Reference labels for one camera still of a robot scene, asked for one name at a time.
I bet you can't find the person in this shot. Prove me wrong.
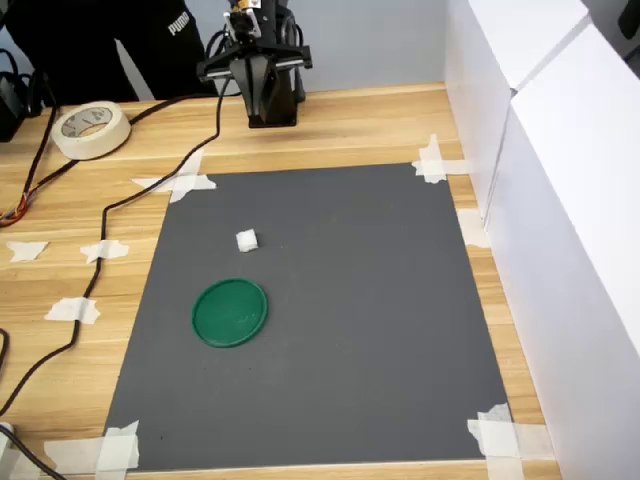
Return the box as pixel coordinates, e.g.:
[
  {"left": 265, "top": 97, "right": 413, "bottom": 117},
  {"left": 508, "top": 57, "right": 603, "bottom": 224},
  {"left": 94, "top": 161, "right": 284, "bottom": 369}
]
[{"left": 2, "top": 0, "right": 212, "bottom": 104}]

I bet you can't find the dark grey mat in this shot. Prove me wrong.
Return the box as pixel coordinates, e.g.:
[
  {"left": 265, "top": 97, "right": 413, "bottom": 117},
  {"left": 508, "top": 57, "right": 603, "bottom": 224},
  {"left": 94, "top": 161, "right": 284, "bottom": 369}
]
[{"left": 102, "top": 162, "right": 514, "bottom": 474}]

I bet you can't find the white tape piece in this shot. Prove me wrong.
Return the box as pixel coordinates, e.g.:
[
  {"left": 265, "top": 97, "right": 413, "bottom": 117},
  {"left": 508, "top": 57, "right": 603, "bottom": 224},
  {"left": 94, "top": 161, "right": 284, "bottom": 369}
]
[
  {"left": 43, "top": 297, "right": 101, "bottom": 325},
  {"left": 467, "top": 402, "right": 557, "bottom": 480},
  {"left": 5, "top": 240, "right": 50, "bottom": 264},
  {"left": 43, "top": 419, "right": 141, "bottom": 474},
  {"left": 130, "top": 148, "right": 219, "bottom": 204},
  {"left": 79, "top": 239, "right": 130, "bottom": 265},
  {"left": 410, "top": 133, "right": 474, "bottom": 184},
  {"left": 455, "top": 208, "right": 494, "bottom": 249}
]

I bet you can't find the long black cable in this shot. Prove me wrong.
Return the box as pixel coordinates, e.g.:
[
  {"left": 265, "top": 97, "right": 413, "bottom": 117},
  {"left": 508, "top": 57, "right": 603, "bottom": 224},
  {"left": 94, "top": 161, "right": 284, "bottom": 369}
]
[{"left": 0, "top": 74, "right": 246, "bottom": 417}]

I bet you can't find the white masking tape roll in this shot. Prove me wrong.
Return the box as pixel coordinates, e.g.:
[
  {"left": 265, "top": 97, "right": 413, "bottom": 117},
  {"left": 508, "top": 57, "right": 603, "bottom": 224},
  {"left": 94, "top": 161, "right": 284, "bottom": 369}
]
[{"left": 50, "top": 100, "right": 132, "bottom": 161}]

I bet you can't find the small white plastic terminal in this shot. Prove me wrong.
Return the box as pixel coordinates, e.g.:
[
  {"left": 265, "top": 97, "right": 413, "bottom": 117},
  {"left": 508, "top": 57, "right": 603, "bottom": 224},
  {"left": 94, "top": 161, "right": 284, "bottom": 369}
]
[{"left": 234, "top": 227, "right": 260, "bottom": 254}]

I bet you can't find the braided cable with coloured wires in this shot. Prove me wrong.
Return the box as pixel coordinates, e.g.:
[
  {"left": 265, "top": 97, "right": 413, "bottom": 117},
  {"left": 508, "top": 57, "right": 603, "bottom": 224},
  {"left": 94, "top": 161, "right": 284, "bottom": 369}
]
[{"left": 0, "top": 105, "right": 57, "bottom": 229}]

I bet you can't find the black device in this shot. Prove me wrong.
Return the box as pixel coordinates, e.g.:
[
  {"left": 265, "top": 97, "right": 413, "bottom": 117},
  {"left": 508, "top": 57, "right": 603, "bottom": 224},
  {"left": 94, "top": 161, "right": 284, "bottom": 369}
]
[{"left": 0, "top": 49, "right": 32, "bottom": 144}]

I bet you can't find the small camera with circuit board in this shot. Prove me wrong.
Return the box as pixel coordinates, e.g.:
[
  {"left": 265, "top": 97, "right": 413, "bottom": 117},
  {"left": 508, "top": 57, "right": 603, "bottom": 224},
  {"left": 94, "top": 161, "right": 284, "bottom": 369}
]
[{"left": 222, "top": 0, "right": 264, "bottom": 42}]

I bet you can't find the round green lid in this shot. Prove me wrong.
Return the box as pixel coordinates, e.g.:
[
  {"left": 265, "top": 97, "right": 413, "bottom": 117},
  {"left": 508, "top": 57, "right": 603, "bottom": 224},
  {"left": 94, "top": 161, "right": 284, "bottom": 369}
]
[{"left": 191, "top": 277, "right": 270, "bottom": 349}]

